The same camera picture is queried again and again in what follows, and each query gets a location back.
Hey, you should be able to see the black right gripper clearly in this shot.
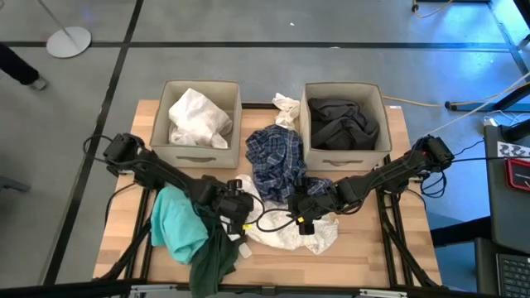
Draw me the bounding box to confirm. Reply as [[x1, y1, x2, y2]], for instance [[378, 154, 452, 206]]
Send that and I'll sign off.
[[287, 176, 340, 236]]

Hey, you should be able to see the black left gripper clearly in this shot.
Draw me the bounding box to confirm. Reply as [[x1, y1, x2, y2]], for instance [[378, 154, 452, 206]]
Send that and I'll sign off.
[[217, 178, 255, 245]]

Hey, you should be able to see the large white cloth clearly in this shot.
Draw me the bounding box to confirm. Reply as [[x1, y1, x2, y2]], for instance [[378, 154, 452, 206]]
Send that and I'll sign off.
[[231, 173, 340, 256]]

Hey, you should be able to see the blue plaid shirt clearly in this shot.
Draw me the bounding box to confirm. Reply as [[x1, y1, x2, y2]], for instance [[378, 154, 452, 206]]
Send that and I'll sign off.
[[244, 123, 335, 204]]

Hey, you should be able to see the dark green garment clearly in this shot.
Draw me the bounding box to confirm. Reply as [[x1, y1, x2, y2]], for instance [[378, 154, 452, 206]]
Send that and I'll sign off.
[[189, 202, 249, 298]]

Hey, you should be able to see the dark grey garment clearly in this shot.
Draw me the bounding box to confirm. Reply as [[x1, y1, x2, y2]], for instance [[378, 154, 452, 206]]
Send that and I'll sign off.
[[307, 97, 380, 151]]

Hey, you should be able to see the teal shirt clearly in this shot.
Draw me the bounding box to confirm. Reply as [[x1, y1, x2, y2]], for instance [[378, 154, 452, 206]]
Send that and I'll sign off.
[[150, 185, 210, 265]]

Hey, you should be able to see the beige fabric storage bin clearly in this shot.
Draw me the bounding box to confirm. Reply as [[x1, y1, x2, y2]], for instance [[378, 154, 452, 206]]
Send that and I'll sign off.
[[149, 79, 243, 170]]

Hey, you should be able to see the small white cloth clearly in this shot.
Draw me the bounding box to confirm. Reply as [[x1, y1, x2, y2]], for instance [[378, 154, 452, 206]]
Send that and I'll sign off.
[[272, 92, 301, 132]]

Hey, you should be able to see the white cotton garment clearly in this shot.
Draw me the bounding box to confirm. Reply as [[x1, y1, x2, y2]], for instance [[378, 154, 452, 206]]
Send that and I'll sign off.
[[167, 87, 234, 149]]

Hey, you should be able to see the black equipment cart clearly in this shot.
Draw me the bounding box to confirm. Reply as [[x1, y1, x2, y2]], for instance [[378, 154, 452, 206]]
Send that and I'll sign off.
[[483, 123, 530, 254]]

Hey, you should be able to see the black stand leg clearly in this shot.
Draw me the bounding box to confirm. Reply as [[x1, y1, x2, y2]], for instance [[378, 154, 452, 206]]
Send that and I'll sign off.
[[445, 82, 530, 113]]

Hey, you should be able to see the red black device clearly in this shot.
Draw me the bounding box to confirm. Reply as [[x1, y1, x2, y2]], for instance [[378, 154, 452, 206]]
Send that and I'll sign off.
[[503, 158, 530, 192]]

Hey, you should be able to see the black white marker card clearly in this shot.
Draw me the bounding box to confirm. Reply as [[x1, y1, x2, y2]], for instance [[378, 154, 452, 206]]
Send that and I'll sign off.
[[496, 141, 530, 159]]

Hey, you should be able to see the black keyboard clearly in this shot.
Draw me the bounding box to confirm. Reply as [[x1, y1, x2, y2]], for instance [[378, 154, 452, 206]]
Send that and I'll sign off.
[[495, 252, 530, 298]]

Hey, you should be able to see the grey round-base stand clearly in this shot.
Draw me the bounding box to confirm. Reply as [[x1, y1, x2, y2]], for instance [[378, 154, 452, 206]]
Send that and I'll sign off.
[[36, 0, 93, 59]]

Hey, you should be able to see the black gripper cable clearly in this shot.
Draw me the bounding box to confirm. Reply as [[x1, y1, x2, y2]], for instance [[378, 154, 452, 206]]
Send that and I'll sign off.
[[242, 192, 300, 233]]

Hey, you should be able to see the white box with handle slot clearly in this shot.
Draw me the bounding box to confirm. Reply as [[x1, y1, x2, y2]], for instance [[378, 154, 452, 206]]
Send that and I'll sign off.
[[298, 81, 393, 172]]

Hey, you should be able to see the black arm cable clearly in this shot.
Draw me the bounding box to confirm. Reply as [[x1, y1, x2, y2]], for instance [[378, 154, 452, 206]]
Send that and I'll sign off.
[[82, 133, 121, 165], [420, 169, 449, 199]]

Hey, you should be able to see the yellow cable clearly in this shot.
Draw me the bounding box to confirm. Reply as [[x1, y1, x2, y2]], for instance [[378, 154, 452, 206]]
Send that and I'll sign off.
[[382, 94, 448, 108]]

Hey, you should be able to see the long black cable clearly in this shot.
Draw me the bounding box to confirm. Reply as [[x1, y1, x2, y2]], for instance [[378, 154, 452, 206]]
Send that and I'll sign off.
[[451, 139, 508, 163]]

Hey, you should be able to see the white cable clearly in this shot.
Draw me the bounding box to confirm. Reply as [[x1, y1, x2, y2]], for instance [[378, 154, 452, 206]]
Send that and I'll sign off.
[[426, 72, 530, 137]]

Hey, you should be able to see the black metal table frame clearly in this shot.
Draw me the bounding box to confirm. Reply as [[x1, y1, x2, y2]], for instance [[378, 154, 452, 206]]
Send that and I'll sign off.
[[0, 101, 530, 298]]

